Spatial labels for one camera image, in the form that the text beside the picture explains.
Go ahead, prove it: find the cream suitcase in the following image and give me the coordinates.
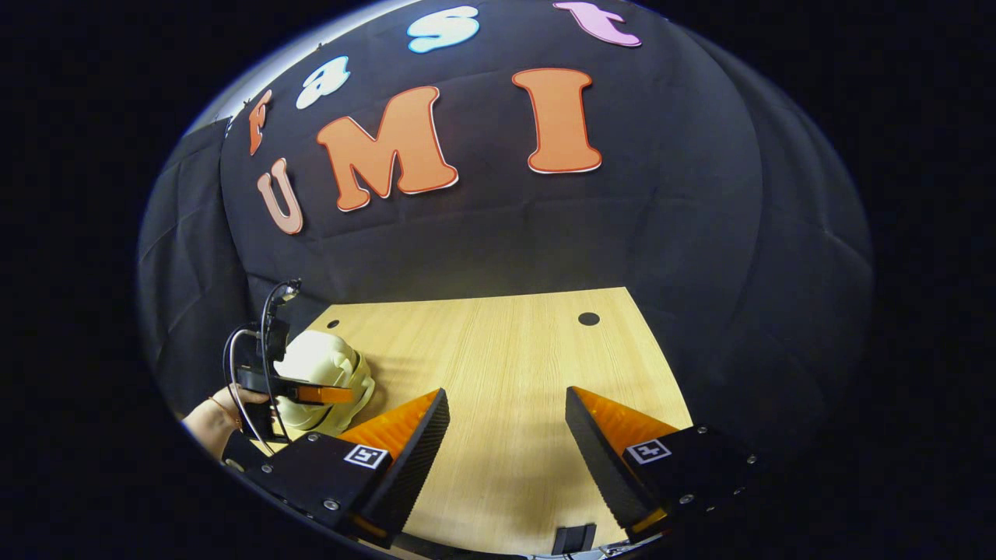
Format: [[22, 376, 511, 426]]
[[272, 331, 377, 438]]

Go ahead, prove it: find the black backdrop cloth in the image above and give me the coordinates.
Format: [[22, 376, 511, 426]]
[[139, 0, 874, 467]]

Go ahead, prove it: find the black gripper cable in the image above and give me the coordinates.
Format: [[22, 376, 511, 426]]
[[223, 278, 303, 456]]

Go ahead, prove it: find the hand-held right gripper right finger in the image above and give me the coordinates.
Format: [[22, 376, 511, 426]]
[[566, 386, 767, 545]]

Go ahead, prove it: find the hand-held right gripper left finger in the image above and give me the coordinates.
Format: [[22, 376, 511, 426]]
[[222, 387, 451, 549]]

